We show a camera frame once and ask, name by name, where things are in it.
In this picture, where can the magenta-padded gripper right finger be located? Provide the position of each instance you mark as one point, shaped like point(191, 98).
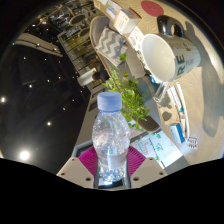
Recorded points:
point(140, 166)

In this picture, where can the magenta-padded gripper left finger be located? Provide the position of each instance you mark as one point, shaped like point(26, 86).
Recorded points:
point(85, 166)

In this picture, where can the clear blue-capped water bottle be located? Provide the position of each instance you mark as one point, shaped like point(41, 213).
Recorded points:
point(110, 140)

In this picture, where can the window with holiday stickers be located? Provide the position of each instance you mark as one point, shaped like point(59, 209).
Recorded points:
point(156, 146)

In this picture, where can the small blue tissue pack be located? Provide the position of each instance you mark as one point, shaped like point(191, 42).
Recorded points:
point(177, 133)

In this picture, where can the small white code card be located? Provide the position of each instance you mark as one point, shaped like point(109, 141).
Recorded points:
point(192, 143)

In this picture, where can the group of ceiling lights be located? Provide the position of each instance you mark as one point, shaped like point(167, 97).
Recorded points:
point(24, 155)

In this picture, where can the white paper packet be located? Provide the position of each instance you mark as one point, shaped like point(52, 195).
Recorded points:
point(184, 113)
point(175, 98)

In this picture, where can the green potted plant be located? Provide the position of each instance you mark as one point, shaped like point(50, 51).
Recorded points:
point(128, 93)

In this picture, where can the person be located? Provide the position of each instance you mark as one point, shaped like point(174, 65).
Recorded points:
point(100, 75)

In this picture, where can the grey curved sofa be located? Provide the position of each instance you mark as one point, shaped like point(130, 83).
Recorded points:
point(135, 66)

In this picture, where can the grey chevron cushion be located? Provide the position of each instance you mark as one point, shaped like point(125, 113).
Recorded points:
point(111, 46)

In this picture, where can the illustrated white brochure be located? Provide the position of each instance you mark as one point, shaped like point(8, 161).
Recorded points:
point(136, 38)

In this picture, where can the group of oval-back chairs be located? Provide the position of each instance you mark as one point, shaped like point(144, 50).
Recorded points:
point(78, 20)

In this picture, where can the flat round red coaster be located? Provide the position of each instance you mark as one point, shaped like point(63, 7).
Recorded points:
point(152, 8)

